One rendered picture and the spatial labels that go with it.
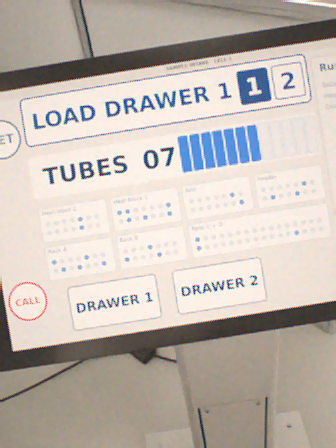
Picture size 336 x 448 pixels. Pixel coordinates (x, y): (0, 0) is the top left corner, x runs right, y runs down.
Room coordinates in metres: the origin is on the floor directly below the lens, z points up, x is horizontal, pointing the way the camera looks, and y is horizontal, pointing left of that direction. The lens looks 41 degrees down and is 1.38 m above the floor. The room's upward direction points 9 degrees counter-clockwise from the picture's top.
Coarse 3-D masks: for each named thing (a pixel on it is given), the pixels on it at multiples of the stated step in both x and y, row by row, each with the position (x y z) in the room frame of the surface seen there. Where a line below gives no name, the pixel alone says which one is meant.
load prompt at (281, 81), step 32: (256, 64) 0.47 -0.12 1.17; (288, 64) 0.47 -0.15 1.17; (64, 96) 0.47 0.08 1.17; (96, 96) 0.47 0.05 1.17; (128, 96) 0.46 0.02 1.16; (160, 96) 0.46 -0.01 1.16; (192, 96) 0.46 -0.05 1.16; (224, 96) 0.45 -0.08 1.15; (256, 96) 0.45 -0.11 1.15; (288, 96) 0.45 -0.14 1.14; (32, 128) 0.46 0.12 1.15; (64, 128) 0.45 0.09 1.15; (96, 128) 0.45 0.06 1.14; (128, 128) 0.44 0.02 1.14
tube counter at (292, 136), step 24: (264, 120) 0.43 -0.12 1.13; (288, 120) 0.43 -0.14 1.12; (312, 120) 0.43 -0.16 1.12; (144, 144) 0.43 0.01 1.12; (168, 144) 0.43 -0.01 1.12; (192, 144) 0.43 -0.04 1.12; (216, 144) 0.42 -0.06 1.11; (240, 144) 0.42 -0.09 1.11; (264, 144) 0.42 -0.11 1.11; (288, 144) 0.42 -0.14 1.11; (312, 144) 0.41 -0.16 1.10; (144, 168) 0.42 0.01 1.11; (168, 168) 0.41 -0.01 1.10; (192, 168) 0.41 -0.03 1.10; (216, 168) 0.41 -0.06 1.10
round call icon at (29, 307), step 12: (12, 288) 0.35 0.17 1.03; (24, 288) 0.35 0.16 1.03; (36, 288) 0.35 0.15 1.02; (12, 300) 0.34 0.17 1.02; (24, 300) 0.34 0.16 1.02; (36, 300) 0.34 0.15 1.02; (48, 300) 0.34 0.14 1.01; (12, 312) 0.34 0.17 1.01; (24, 312) 0.34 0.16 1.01; (36, 312) 0.33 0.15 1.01; (48, 312) 0.33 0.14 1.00; (12, 324) 0.33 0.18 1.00
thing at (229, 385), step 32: (192, 352) 0.41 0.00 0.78; (224, 352) 0.41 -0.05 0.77; (256, 352) 0.41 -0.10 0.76; (192, 384) 0.41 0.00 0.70; (224, 384) 0.41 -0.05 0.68; (256, 384) 0.41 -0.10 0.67; (192, 416) 0.41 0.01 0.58; (224, 416) 0.41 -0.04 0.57; (256, 416) 0.41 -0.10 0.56; (288, 416) 0.65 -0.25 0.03
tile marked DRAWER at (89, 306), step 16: (80, 288) 0.34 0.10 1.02; (96, 288) 0.34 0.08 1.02; (112, 288) 0.34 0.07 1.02; (128, 288) 0.34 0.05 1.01; (144, 288) 0.34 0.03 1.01; (80, 304) 0.33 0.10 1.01; (96, 304) 0.33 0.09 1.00; (112, 304) 0.33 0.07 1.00; (128, 304) 0.33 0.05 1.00; (144, 304) 0.33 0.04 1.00; (160, 304) 0.33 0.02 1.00; (80, 320) 0.32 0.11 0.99; (96, 320) 0.32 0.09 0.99; (112, 320) 0.32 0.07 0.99; (128, 320) 0.32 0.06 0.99; (144, 320) 0.32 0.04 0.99
